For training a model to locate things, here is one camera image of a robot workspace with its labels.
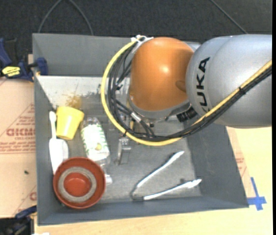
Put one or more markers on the white plastic tongs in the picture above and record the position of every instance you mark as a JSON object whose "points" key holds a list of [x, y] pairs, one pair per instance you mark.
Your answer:
{"points": [[157, 171]]}

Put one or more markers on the grey metal bin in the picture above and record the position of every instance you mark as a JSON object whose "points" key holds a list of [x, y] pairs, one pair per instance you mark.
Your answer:
{"points": [[152, 165]]}

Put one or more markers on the yellow plastic cup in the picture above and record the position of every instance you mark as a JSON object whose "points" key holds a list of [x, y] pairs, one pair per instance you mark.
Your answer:
{"points": [[67, 124]]}

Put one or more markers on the brown cardboard board red print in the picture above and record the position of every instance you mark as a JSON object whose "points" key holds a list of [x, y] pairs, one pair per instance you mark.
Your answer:
{"points": [[10, 155]]}

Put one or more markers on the clear plastic bottle green label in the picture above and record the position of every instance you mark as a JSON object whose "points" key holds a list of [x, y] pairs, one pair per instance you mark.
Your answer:
{"points": [[95, 141]]}

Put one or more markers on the red round bowl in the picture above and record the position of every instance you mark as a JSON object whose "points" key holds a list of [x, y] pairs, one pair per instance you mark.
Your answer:
{"points": [[78, 183]]}

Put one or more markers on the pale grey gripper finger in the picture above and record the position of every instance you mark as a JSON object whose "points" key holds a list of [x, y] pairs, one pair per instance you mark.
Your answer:
{"points": [[127, 153], [119, 155]]}

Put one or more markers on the black cylinder on white bracket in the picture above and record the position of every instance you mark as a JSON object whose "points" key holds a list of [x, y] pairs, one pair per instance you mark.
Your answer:
{"points": [[186, 114]]}

